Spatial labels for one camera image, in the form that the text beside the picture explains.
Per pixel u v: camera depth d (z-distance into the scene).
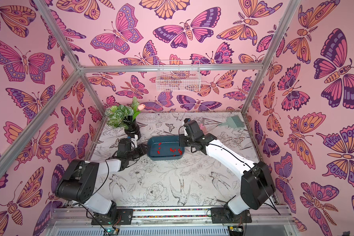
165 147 1.00
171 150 0.98
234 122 1.13
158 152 0.97
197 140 0.63
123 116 0.86
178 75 0.95
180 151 0.97
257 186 0.42
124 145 0.73
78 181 0.47
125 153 0.74
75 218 0.75
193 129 0.63
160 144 1.02
